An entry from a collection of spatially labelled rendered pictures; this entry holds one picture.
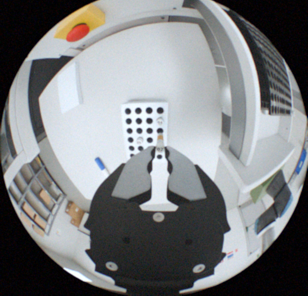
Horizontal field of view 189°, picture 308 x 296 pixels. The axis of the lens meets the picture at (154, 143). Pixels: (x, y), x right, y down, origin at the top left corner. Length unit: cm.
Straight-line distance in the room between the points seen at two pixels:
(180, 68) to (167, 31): 11
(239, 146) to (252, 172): 5
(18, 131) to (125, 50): 54
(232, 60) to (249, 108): 7
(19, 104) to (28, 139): 19
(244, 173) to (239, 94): 11
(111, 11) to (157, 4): 9
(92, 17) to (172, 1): 15
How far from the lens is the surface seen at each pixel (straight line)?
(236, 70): 16
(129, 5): 25
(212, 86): 25
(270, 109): 17
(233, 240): 343
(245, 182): 16
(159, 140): 15
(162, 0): 26
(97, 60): 28
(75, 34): 19
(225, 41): 18
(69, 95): 31
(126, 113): 20
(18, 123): 59
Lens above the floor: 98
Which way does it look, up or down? 62 degrees down
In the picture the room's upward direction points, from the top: 174 degrees counter-clockwise
